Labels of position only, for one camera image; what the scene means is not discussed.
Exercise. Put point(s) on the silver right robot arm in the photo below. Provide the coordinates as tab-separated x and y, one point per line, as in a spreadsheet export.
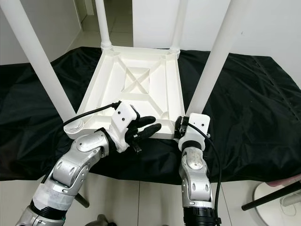
197	179

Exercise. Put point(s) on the black table cloth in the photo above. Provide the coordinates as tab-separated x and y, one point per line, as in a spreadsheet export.
263	117

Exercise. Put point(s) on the robot left leg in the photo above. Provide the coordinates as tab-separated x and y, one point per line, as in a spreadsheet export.
104	220

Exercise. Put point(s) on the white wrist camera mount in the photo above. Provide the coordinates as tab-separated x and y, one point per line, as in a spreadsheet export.
198	125
124	115

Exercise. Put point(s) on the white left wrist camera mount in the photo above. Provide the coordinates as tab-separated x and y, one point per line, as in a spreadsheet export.
124	115

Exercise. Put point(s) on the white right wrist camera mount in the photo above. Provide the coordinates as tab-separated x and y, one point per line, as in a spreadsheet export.
198	125

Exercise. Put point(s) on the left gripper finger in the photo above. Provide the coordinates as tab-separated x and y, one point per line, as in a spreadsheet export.
146	121
150	131

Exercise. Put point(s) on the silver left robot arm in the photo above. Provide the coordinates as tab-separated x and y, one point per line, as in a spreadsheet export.
75	160

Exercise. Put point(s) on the white plastic table top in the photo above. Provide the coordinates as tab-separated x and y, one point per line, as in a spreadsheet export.
108	89

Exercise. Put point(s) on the black metal stand leg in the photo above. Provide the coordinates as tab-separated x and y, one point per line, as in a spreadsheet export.
83	200
270	195

